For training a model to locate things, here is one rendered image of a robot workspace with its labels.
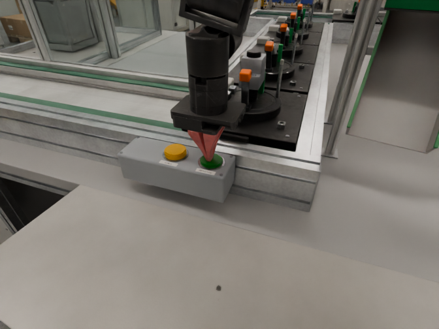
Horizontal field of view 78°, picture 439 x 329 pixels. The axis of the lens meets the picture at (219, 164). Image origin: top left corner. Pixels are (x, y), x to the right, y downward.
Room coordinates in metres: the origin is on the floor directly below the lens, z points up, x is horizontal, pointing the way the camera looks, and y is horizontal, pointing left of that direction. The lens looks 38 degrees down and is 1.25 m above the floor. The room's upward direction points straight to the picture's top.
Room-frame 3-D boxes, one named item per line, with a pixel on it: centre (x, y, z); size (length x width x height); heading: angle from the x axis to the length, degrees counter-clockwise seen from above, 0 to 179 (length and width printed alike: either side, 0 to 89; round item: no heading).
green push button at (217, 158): (0.38, 0.01, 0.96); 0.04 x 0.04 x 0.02
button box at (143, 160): (0.40, 0.08, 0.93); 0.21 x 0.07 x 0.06; 71
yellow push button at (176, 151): (0.40, 0.08, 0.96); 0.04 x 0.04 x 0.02
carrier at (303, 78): (0.82, -0.16, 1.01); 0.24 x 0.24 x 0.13; 71
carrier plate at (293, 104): (0.58, -0.07, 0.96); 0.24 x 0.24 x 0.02; 71
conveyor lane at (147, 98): (0.70, 0.20, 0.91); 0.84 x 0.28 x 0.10; 71
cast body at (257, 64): (0.59, -0.07, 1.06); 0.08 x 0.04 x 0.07; 161
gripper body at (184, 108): (0.38, 0.02, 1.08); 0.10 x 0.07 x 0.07; 70
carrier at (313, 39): (1.28, -0.32, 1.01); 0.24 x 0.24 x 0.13; 71
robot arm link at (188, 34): (0.38, 0.01, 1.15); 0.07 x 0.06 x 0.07; 165
